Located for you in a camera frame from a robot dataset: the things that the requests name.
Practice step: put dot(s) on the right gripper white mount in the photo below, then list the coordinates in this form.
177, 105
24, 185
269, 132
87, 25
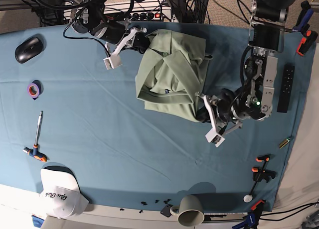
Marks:
119, 37

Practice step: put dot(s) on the small brass green stick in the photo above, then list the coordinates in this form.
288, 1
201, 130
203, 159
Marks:
284, 142

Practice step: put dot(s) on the purple tape roll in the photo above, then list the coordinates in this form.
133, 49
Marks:
35, 89

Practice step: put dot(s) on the black orange bar clamp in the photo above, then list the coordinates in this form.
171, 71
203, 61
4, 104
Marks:
259, 174

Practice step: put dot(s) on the blue orange clamp bottom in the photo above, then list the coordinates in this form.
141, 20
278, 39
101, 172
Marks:
252, 219

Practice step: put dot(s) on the sage green T-shirt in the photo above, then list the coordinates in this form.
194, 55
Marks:
172, 70

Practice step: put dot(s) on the blue table cloth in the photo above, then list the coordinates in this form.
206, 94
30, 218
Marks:
121, 154

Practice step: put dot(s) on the black remote control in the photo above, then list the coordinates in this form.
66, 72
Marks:
286, 88

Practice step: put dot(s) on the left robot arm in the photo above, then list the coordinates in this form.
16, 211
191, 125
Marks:
258, 68

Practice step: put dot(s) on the small dark square plate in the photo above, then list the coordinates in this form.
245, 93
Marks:
166, 211

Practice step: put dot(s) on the blue handled clamp top right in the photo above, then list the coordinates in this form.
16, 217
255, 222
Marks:
302, 25

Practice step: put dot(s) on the black computer mouse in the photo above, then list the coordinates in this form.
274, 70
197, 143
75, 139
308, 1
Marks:
28, 49

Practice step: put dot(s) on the black orange clamp top right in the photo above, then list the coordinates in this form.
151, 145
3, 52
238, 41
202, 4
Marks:
306, 42

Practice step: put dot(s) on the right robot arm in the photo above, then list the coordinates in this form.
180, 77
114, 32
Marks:
88, 21

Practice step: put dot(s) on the black power strip red switch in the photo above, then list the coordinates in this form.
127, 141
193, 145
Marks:
135, 16

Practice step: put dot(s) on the white baseball cap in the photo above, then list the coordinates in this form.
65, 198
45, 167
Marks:
61, 196

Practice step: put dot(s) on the grey green mug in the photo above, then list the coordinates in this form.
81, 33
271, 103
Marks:
190, 211

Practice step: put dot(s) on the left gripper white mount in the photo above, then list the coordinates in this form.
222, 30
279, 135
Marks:
215, 111

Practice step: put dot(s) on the orange handled T wrench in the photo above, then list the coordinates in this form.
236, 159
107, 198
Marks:
34, 152

